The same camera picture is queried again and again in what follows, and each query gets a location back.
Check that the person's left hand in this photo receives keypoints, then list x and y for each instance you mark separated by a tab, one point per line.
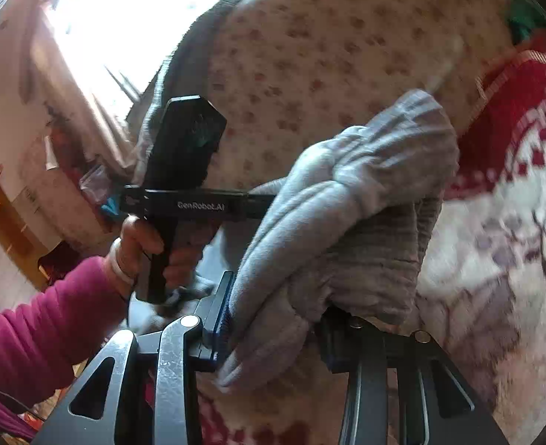
138	241

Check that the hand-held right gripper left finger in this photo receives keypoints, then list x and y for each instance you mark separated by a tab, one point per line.
221	315

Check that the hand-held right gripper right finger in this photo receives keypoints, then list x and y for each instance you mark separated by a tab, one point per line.
342	352

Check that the bright window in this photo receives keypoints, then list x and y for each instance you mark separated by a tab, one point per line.
110	18

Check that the small-flowered cream bed sheet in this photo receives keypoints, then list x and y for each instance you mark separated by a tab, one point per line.
338	55

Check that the person's left forearm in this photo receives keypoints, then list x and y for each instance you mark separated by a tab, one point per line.
46	329

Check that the pale curtain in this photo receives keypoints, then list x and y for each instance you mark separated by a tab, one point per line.
69	139

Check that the plush maroon patterned blanket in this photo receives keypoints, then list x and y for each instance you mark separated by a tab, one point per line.
509	222

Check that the clear plastic bag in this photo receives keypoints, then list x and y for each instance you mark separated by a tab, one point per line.
99	190

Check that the grey-green fleece blanket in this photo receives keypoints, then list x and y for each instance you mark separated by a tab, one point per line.
161	102

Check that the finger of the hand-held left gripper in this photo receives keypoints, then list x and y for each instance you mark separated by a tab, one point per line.
260	205

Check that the grey pants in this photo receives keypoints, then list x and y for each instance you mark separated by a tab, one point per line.
342	227

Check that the green cloth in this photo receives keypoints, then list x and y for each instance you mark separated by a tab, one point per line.
528	18

